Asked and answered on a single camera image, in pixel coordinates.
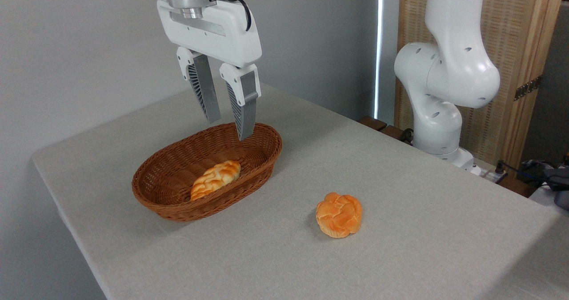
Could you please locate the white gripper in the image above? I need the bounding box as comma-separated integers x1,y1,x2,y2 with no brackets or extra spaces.
150,0,262,141

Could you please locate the round orange bread roll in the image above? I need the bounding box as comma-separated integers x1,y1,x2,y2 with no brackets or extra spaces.
316,192,363,239

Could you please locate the long braided bread loaf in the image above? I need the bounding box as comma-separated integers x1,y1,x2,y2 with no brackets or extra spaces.
190,160,241,201

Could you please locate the brown wicker basket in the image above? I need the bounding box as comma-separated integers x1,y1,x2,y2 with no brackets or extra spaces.
132,122,283,223

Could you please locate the brown wooden block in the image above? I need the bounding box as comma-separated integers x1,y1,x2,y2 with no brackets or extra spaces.
358,116,387,132
380,125,415,146

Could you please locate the grey tablecloth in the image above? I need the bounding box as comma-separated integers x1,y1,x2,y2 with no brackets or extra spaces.
32,73,569,300

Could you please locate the white power strip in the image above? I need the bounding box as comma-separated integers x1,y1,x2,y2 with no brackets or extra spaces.
470,164,508,184

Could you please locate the dark metal hinge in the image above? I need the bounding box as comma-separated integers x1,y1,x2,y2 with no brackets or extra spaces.
514,76,542,101

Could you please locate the dark grey bag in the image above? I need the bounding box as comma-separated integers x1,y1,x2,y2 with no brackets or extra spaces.
518,158,569,211

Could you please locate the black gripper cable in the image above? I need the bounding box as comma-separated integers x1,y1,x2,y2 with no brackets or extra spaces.
211,0,252,32

